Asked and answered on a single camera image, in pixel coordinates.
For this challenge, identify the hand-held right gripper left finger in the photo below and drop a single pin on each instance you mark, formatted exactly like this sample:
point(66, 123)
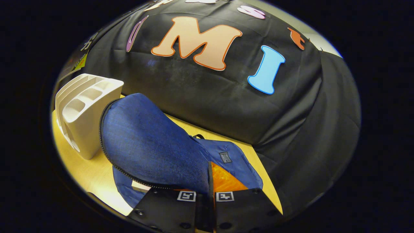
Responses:
point(168, 210)

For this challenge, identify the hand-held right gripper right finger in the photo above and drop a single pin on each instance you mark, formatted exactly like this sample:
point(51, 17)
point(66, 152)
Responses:
point(239, 210)

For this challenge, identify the blue schoolbag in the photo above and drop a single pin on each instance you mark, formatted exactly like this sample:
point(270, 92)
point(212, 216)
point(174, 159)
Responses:
point(152, 142)

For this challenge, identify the white plastic bookshelf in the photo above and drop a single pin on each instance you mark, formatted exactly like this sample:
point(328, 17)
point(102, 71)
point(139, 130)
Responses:
point(87, 129)

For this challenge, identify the black backdrop cloth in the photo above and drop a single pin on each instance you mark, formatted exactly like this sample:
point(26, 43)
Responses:
point(210, 103)

